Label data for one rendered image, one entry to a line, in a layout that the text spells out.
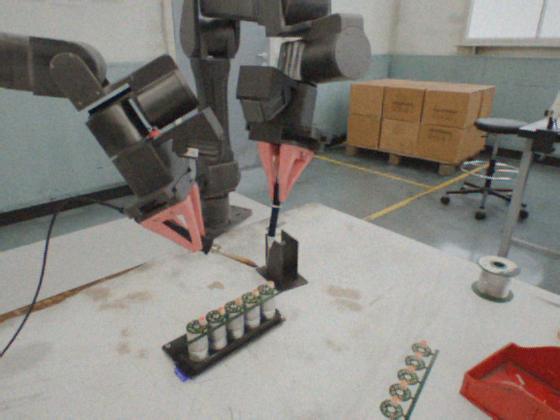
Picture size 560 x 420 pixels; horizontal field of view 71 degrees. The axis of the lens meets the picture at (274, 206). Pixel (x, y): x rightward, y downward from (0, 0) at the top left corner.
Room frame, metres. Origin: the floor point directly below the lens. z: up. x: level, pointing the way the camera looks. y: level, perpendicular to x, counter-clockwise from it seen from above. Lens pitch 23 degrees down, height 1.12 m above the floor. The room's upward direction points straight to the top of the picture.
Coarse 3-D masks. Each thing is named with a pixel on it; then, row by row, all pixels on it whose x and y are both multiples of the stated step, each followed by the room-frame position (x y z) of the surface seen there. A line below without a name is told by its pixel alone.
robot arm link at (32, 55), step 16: (0, 32) 0.42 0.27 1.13; (0, 48) 0.41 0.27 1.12; (16, 48) 0.42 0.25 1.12; (32, 48) 0.42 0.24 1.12; (48, 48) 0.42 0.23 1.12; (64, 48) 0.43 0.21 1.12; (80, 48) 0.43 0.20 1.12; (0, 64) 0.41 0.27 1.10; (16, 64) 0.41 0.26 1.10; (32, 64) 0.42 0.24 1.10; (48, 64) 0.42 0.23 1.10; (96, 64) 0.43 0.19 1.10; (0, 80) 0.41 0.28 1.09; (16, 80) 0.41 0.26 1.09; (32, 80) 0.42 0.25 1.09; (48, 80) 0.42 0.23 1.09; (48, 96) 0.42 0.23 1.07; (64, 96) 0.42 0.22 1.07
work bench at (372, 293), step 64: (192, 256) 0.65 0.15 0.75; (256, 256) 0.65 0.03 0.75; (320, 256) 0.65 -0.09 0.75; (384, 256) 0.65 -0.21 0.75; (448, 256) 0.65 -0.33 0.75; (0, 320) 0.47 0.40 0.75; (64, 320) 0.47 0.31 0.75; (128, 320) 0.47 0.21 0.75; (192, 320) 0.47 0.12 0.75; (320, 320) 0.47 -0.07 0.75; (384, 320) 0.47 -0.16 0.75; (448, 320) 0.47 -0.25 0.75; (512, 320) 0.47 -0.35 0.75; (0, 384) 0.35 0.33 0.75; (64, 384) 0.35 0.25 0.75; (128, 384) 0.35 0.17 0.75; (192, 384) 0.35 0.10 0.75; (256, 384) 0.35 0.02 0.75; (320, 384) 0.35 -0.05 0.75; (384, 384) 0.35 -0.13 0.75; (448, 384) 0.35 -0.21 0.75
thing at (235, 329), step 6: (234, 306) 0.41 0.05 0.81; (228, 318) 0.41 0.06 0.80; (240, 318) 0.41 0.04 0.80; (228, 324) 0.41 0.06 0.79; (234, 324) 0.40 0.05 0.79; (240, 324) 0.41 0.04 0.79; (228, 330) 0.41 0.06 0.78; (234, 330) 0.40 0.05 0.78; (240, 330) 0.41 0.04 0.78; (228, 336) 0.41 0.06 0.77; (234, 336) 0.40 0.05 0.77; (240, 336) 0.41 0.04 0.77
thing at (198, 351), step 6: (198, 324) 0.38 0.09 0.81; (192, 336) 0.37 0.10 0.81; (198, 342) 0.37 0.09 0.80; (204, 342) 0.37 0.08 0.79; (192, 348) 0.37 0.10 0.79; (198, 348) 0.37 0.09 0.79; (204, 348) 0.37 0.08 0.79; (192, 354) 0.37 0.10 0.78; (198, 354) 0.37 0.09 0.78; (204, 354) 0.37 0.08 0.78; (192, 360) 0.37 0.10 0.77; (198, 360) 0.37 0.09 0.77
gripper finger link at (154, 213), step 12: (156, 204) 0.46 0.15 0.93; (180, 204) 0.43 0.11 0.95; (144, 216) 0.43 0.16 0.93; (156, 216) 0.43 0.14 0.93; (168, 216) 0.44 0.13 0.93; (192, 216) 0.44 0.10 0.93; (156, 228) 0.44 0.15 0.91; (168, 228) 0.45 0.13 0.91; (192, 228) 0.45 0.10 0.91; (180, 240) 0.45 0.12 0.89; (192, 240) 0.45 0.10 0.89; (192, 252) 0.45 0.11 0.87
